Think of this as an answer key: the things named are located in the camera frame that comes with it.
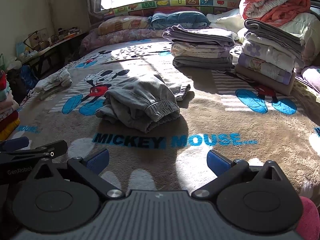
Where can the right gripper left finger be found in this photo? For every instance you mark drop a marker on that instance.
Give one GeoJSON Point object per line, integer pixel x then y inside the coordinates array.
{"type": "Point", "coordinates": [86, 171]}

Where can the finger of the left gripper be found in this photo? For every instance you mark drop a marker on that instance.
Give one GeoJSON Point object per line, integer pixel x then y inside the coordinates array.
{"type": "Point", "coordinates": [14, 144]}
{"type": "Point", "coordinates": [51, 151]}

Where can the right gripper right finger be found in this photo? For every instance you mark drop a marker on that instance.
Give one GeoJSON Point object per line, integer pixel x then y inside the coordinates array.
{"type": "Point", "coordinates": [228, 173]}

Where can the grey sweatpants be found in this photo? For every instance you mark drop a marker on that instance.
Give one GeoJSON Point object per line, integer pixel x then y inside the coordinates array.
{"type": "Point", "coordinates": [142, 101]}

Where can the stack of colourful clothes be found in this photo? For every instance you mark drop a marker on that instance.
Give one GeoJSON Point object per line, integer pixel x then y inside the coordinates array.
{"type": "Point", "coordinates": [8, 110]}

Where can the Mickey Mouse brown blanket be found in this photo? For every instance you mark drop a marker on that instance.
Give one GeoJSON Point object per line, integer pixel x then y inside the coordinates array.
{"type": "Point", "coordinates": [218, 111]}

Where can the white folded garment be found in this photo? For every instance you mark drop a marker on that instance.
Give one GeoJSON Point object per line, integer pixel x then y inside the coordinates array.
{"type": "Point", "coordinates": [53, 83]}

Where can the cluttered dark side table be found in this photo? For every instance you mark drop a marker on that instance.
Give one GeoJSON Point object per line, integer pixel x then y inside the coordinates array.
{"type": "Point", "coordinates": [56, 56]}

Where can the brown folded cloth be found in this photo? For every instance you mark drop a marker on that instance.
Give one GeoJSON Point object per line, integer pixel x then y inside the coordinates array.
{"type": "Point", "coordinates": [264, 80]}

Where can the pink fuzzy sleeve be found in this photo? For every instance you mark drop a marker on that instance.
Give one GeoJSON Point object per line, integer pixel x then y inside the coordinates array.
{"type": "Point", "coordinates": [308, 225]}

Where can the lilac patterned folded sheet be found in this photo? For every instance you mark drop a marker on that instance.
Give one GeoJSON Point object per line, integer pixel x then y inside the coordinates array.
{"type": "Point", "coordinates": [267, 69]}

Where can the pink floral quilt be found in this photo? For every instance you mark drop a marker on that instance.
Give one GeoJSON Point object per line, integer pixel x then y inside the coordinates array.
{"type": "Point", "coordinates": [93, 40]}

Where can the white purple flower folded sheet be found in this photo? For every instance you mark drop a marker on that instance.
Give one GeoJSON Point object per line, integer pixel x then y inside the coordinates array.
{"type": "Point", "coordinates": [271, 52]}

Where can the cream patterned folded sheet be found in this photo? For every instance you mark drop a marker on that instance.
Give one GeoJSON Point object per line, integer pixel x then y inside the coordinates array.
{"type": "Point", "coordinates": [199, 50]}

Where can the yellow orange cartoon pillow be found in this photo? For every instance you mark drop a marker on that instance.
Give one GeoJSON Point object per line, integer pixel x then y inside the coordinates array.
{"type": "Point", "coordinates": [123, 23]}

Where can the grey striped folded cloth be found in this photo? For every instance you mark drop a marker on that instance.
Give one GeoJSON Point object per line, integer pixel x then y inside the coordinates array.
{"type": "Point", "coordinates": [285, 39]}

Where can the blue folded quilt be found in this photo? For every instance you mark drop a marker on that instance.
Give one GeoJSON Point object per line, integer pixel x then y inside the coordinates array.
{"type": "Point", "coordinates": [187, 19]}

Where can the colourful alphabet foam mat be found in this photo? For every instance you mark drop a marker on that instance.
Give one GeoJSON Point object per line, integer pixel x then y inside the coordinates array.
{"type": "Point", "coordinates": [148, 8]}

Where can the grey curtain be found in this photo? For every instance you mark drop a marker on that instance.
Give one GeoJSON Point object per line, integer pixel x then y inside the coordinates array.
{"type": "Point", "coordinates": [93, 0]}

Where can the orange white rolled quilt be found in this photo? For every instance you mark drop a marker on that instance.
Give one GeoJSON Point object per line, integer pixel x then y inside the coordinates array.
{"type": "Point", "coordinates": [273, 12]}

